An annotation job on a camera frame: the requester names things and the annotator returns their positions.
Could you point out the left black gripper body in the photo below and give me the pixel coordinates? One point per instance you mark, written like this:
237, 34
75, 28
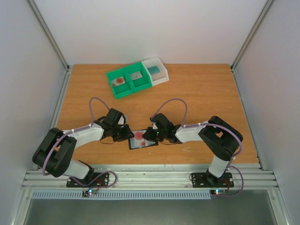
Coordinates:
118, 134

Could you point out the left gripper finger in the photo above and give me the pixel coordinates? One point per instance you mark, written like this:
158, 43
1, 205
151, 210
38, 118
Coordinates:
129, 133
120, 138

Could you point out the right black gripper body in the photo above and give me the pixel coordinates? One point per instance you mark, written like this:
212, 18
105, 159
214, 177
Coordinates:
150, 134

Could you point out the red dot credit card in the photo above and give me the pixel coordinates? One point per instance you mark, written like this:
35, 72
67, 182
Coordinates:
138, 135

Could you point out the black leather card holder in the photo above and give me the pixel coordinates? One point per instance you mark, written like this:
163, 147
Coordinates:
155, 143

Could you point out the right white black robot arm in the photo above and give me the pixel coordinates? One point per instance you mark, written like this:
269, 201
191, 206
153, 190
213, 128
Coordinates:
223, 140

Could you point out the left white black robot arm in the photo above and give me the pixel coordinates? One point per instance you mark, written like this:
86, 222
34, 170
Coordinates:
55, 152

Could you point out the red dot card in bin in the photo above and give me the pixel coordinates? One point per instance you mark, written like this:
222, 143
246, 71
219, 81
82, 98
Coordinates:
118, 81

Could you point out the grey card in bin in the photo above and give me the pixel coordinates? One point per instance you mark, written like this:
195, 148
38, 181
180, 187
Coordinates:
136, 75

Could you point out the teal card in bin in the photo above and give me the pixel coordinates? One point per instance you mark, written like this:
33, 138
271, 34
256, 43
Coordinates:
153, 70

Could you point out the green bin left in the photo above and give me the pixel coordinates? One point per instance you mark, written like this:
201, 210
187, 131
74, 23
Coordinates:
121, 90

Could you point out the green bin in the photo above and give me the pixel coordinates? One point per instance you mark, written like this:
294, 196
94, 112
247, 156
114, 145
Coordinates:
139, 84
121, 90

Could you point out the green bin middle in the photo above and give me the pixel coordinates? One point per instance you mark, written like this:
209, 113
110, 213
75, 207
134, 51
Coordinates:
139, 84

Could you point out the white bin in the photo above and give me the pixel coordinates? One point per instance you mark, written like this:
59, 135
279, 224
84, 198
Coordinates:
160, 77

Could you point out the left small circuit board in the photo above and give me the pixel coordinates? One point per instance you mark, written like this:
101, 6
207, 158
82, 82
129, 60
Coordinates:
89, 193

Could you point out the small circuit board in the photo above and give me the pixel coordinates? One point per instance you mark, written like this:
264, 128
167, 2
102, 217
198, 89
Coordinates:
219, 192
89, 193

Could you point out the right small circuit board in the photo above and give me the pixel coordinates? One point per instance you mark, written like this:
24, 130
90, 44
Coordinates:
219, 192

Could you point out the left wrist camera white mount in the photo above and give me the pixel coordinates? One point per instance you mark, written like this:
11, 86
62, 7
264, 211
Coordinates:
121, 119

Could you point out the aluminium frame rail front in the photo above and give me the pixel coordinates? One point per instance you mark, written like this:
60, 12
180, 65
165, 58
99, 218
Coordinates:
161, 177

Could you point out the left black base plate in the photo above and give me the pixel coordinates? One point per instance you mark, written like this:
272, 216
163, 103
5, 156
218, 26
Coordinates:
93, 179

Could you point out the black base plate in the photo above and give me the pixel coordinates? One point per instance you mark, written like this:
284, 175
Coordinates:
93, 179
204, 180

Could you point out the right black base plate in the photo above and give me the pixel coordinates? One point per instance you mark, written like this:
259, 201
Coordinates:
204, 180

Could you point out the grey slotted cable duct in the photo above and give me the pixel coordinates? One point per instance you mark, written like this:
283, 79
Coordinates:
123, 195

